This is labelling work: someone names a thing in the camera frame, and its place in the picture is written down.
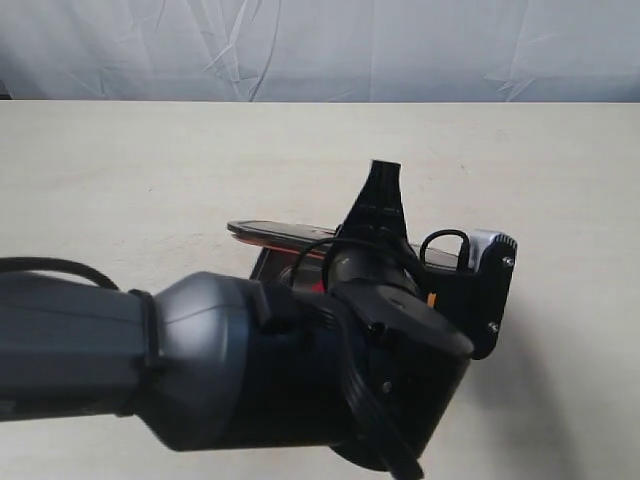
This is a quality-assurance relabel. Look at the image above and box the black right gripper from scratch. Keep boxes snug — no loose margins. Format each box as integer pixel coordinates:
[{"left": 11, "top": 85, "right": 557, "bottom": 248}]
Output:
[{"left": 259, "top": 159, "right": 501, "bottom": 459}]

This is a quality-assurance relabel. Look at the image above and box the dark transparent lunch box lid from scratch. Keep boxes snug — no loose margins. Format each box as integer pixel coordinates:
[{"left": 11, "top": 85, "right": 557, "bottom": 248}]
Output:
[{"left": 227, "top": 220, "right": 457, "bottom": 269}]

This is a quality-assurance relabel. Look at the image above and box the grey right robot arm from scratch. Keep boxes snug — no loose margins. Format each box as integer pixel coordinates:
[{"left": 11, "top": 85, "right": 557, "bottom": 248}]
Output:
[{"left": 1, "top": 161, "right": 517, "bottom": 470}]

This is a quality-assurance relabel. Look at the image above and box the steel two-compartment lunch box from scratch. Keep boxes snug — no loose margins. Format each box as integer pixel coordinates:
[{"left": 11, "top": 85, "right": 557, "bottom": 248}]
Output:
[{"left": 249, "top": 248, "right": 325, "bottom": 293}]

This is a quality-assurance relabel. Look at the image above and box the blue-grey backdrop cloth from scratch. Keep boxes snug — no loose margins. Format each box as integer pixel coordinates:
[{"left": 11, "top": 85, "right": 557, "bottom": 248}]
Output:
[{"left": 1, "top": 1, "right": 639, "bottom": 103}]

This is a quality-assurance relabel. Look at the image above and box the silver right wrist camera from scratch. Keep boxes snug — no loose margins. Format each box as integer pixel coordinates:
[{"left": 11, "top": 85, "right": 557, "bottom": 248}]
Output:
[{"left": 419, "top": 229, "right": 517, "bottom": 360}]

